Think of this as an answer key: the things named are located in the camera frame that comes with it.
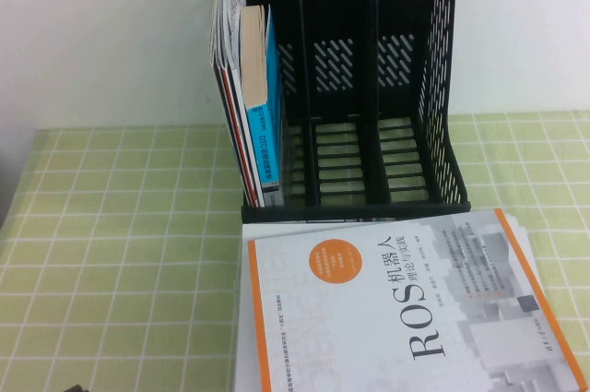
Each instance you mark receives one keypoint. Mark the white orange ROS book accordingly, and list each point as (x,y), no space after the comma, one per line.
(392,318)

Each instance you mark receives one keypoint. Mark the blue spine book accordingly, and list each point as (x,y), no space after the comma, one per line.
(256,64)

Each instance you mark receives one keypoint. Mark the black mesh book holder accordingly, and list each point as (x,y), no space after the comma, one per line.
(341,18)

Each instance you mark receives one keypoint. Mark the thin magazines stack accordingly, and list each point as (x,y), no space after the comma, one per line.
(235,134)

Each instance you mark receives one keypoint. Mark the white HEEC show catalogue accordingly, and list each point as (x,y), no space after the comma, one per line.
(240,318)

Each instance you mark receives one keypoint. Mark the white curled printed magazine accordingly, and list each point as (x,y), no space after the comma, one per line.
(228,4)

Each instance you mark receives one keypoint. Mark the green checked tablecloth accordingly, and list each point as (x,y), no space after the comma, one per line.
(115,249)

